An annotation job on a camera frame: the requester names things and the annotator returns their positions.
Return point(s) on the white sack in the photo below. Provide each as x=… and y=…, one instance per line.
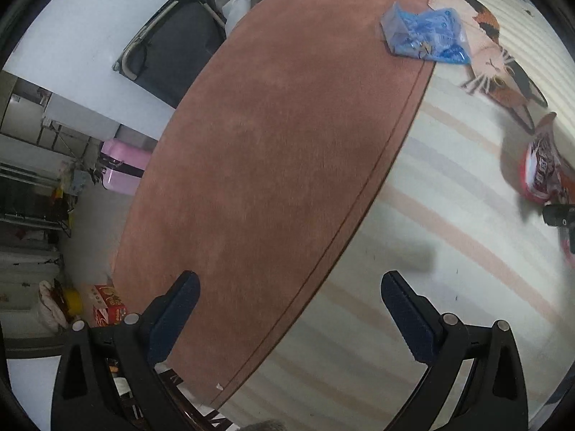
x=50, y=307

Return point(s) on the pink suitcase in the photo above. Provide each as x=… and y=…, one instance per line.
x=125, y=166

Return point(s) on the metal rack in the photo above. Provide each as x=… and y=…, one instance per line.
x=27, y=206

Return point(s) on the brown tablecloth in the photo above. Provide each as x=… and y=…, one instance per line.
x=269, y=166

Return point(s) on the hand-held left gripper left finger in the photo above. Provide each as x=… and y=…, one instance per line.
x=173, y=323

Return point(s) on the striped cream tablecloth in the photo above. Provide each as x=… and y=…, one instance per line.
x=449, y=188

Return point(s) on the red gift box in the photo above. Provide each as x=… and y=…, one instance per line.
x=108, y=305

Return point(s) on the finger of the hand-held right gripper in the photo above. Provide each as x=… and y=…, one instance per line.
x=559, y=214

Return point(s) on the red snack packet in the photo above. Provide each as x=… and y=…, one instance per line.
x=541, y=166

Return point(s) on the cat-shaped mat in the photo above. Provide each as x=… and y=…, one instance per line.
x=485, y=36

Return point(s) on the blue plastic packet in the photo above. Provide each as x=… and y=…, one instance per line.
x=426, y=31

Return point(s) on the yellow plastic container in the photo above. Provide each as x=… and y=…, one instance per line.
x=72, y=301

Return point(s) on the white cloth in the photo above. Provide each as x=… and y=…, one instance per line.
x=242, y=4

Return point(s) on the black folding chair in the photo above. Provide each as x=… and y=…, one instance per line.
x=179, y=49

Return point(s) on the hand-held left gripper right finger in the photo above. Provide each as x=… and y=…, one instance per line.
x=411, y=321

